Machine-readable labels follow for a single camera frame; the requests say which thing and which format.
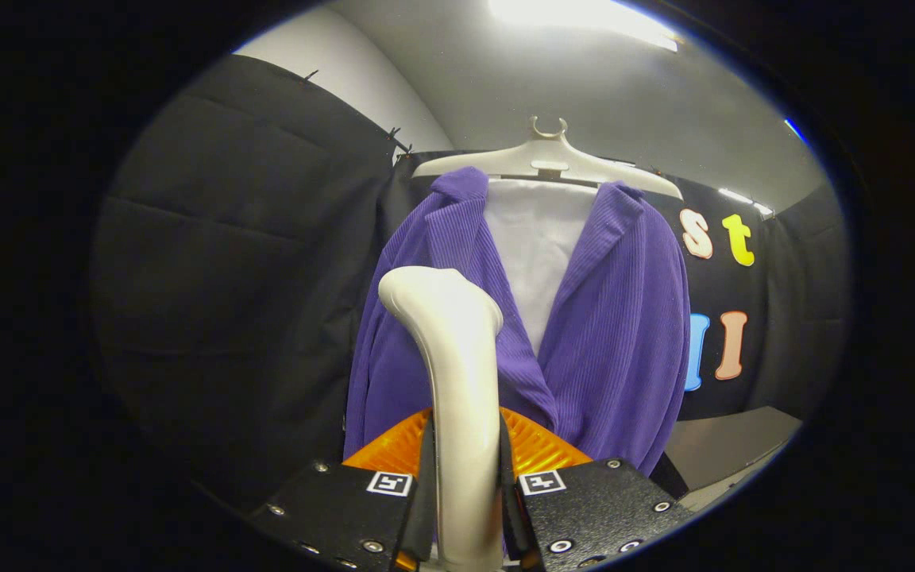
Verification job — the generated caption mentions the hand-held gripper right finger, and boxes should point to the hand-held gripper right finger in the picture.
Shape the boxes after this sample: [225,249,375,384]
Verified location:
[500,407,697,572]

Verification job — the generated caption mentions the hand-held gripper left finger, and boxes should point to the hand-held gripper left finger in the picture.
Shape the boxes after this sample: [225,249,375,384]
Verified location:
[249,407,437,572]

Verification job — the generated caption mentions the white garment steamer head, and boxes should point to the white garment steamer head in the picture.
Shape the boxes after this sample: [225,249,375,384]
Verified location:
[378,266,506,572]

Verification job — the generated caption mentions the purple corduroy jacket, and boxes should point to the purple corduroy jacket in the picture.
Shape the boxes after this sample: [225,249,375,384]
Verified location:
[344,165,693,478]

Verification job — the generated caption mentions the white plastic clothes hanger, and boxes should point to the white plastic clothes hanger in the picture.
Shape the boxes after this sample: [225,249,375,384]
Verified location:
[411,116,685,201]

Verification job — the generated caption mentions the grey cabinet with dark top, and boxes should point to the grey cabinet with dark top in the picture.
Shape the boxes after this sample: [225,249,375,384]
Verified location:
[662,405,805,514]

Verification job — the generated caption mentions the white ironing backing board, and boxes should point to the white ironing backing board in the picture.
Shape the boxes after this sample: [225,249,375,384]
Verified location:
[483,178,600,355]

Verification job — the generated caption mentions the large square ceiling light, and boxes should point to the large square ceiling light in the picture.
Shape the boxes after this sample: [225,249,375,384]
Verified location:
[488,0,681,53]

